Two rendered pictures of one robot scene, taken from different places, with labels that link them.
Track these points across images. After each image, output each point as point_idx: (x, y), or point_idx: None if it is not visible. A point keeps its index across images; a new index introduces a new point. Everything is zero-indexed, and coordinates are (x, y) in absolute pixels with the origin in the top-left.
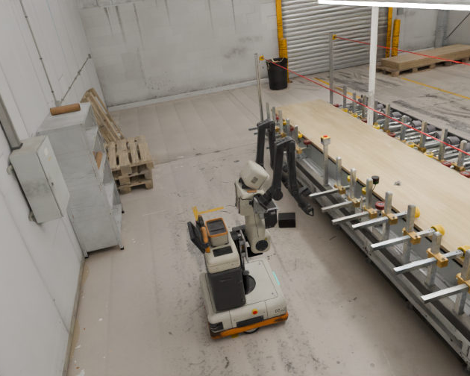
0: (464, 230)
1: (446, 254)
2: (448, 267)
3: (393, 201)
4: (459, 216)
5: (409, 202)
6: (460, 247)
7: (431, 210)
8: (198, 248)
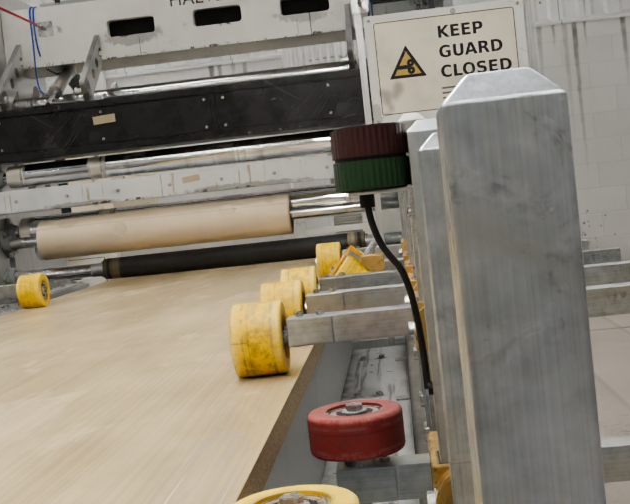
0: (150, 351)
1: (386, 271)
2: (304, 445)
3: (228, 426)
4: (49, 378)
5: (134, 421)
6: (314, 270)
7: (108, 392)
8: None
